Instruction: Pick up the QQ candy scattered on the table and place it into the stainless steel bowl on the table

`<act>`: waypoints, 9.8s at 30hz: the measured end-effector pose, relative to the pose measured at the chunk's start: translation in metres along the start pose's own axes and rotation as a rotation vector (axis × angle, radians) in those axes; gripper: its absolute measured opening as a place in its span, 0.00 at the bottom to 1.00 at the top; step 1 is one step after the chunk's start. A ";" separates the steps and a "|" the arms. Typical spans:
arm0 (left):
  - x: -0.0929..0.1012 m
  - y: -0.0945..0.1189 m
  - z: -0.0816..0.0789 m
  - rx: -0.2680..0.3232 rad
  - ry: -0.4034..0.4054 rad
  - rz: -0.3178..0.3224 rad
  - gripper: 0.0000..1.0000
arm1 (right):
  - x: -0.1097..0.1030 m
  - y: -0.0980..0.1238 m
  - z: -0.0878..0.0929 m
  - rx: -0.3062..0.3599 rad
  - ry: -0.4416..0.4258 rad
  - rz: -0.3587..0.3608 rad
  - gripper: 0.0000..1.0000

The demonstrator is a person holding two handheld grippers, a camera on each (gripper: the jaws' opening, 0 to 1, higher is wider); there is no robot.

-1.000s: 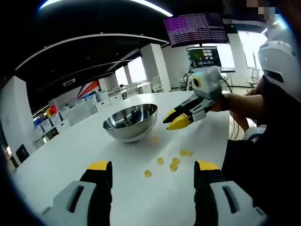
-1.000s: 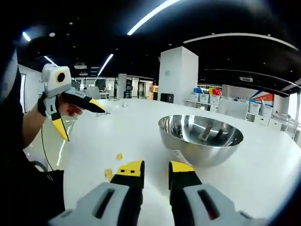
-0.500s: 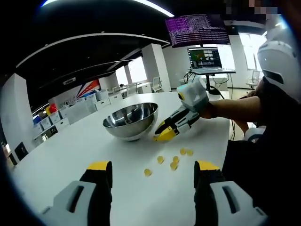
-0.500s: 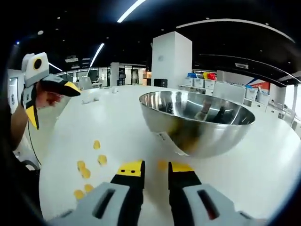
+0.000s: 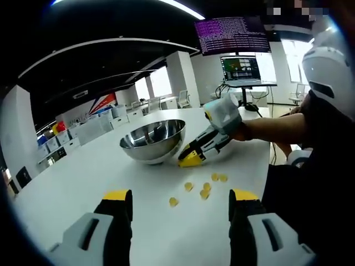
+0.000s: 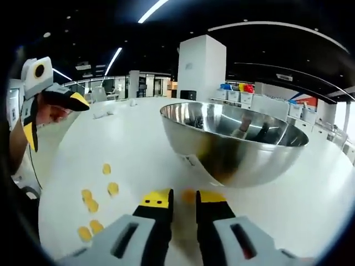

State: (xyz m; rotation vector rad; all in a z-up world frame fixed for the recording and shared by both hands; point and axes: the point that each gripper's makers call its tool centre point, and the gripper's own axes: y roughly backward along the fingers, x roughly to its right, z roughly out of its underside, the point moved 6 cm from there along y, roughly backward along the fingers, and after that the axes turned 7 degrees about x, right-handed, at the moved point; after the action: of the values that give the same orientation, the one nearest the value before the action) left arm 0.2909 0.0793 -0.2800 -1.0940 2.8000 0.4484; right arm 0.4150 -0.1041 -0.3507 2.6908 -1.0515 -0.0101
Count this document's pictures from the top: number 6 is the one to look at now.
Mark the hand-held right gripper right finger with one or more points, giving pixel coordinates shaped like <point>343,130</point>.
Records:
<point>222,235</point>

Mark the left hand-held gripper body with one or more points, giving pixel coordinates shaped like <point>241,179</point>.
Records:
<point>37,77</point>

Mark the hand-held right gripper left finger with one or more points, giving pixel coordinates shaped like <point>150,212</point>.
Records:
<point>130,243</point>

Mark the yellow QQ candy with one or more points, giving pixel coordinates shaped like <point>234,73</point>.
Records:
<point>188,196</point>

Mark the group of QQ candies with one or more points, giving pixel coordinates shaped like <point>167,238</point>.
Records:
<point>92,205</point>

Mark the stainless steel bowl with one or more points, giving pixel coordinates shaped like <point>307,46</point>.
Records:
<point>235,158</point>

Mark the person's left hand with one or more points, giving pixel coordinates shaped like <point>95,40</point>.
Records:
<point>52,113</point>

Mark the small white object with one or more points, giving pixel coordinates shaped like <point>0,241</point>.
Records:
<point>104,114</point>
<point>133,103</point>

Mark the white table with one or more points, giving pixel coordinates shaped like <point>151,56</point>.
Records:
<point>133,144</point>

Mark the black cabinet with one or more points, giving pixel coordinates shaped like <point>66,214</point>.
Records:
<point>188,94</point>

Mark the long ceiling light strip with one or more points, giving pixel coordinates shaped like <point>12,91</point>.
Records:
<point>152,11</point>

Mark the stack of white storage boxes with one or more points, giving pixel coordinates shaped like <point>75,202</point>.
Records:
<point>277,105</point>

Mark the blue bag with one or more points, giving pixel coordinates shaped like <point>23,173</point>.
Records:
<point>226,86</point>

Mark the yellow bag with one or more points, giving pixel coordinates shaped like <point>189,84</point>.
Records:
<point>242,87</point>

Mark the red bag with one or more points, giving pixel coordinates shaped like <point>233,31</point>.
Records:
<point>249,88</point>

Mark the ceiling air vent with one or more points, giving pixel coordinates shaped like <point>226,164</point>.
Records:
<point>284,77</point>

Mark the red and blue wall poster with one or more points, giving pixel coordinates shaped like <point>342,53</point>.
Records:
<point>303,99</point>

